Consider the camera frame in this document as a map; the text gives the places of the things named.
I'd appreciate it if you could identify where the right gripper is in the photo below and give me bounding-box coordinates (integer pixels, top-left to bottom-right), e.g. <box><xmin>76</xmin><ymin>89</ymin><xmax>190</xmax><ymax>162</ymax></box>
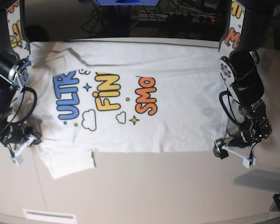
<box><xmin>2</xmin><ymin>125</ymin><xmax>42</xmax><ymax>146</ymax></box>

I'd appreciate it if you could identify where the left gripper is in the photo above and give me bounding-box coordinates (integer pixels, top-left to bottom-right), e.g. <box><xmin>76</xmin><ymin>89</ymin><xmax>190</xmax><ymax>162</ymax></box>
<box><xmin>213</xmin><ymin>131</ymin><xmax>253</xmax><ymax>160</ymax></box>

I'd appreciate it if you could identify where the white printed T-shirt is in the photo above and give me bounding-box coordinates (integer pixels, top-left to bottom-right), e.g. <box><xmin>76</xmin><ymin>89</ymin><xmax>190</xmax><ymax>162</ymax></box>
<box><xmin>29</xmin><ymin>41</ymin><xmax>227</xmax><ymax>179</ymax></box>

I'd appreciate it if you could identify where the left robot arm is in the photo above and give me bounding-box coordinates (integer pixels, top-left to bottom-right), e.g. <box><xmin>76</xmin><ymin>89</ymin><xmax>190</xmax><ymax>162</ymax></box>
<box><xmin>213</xmin><ymin>0</ymin><xmax>277</xmax><ymax>159</ymax></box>

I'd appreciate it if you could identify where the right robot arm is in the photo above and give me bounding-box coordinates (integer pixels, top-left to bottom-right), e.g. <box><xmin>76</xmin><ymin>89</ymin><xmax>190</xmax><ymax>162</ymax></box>
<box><xmin>0</xmin><ymin>0</ymin><xmax>42</xmax><ymax>149</ymax></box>

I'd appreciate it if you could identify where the blue robot base block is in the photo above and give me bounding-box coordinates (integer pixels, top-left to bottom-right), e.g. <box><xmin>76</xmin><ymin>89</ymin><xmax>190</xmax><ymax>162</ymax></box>
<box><xmin>96</xmin><ymin>0</ymin><xmax>159</xmax><ymax>6</ymax></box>

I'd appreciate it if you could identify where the white paper label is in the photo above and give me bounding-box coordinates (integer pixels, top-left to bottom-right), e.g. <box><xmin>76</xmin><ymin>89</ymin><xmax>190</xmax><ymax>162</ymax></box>
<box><xmin>23</xmin><ymin>209</ymin><xmax>77</xmax><ymax>224</ymax></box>

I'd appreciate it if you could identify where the power strip with red light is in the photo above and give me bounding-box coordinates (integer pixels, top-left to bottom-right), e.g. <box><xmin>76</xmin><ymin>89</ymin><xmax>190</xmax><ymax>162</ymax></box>
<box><xmin>133</xmin><ymin>11</ymin><xmax>221</xmax><ymax>24</ymax></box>

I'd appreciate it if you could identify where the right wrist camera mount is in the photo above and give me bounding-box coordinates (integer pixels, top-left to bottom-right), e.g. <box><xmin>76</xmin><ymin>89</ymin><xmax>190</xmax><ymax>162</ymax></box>
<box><xmin>9</xmin><ymin>135</ymin><xmax>37</xmax><ymax>166</ymax></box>

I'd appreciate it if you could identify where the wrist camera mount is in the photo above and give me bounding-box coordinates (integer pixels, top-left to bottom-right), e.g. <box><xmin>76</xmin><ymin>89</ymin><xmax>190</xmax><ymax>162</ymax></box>
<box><xmin>222</xmin><ymin>144</ymin><xmax>256</xmax><ymax>168</ymax></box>
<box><xmin>9</xmin><ymin>135</ymin><xmax>37</xmax><ymax>166</ymax></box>

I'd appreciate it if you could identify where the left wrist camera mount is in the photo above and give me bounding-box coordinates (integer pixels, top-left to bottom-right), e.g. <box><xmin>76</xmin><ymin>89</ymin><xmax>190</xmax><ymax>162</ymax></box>
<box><xmin>222</xmin><ymin>144</ymin><xmax>256</xmax><ymax>168</ymax></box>

